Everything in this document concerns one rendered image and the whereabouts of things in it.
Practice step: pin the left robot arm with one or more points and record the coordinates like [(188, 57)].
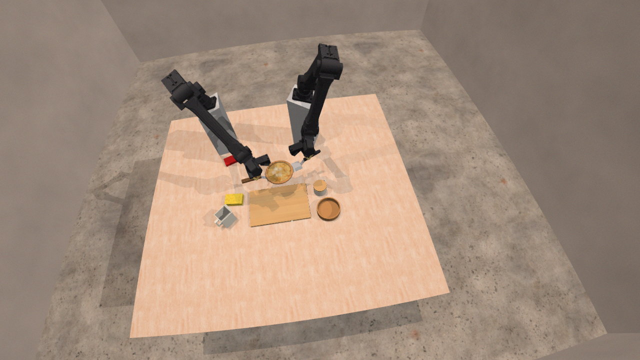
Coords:
[(317, 79)]

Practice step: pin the red block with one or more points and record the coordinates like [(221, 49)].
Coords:
[(229, 160)]

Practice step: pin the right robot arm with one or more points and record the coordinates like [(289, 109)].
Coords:
[(199, 103)]

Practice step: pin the yellow sponge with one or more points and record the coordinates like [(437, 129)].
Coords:
[(234, 199)]

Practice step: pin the grey metal turner with black handle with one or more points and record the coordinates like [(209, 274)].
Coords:
[(298, 165)]

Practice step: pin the metal spatula with brown handle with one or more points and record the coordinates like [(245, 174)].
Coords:
[(246, 180)]

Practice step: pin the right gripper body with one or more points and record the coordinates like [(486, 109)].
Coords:
[(249, 173)]

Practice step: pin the wooden cutting board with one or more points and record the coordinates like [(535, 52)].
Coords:
[(278, 205)]

